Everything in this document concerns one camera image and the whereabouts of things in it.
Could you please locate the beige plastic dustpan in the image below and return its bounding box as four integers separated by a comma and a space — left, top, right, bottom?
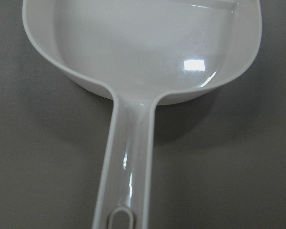
22, 0, 262, 229

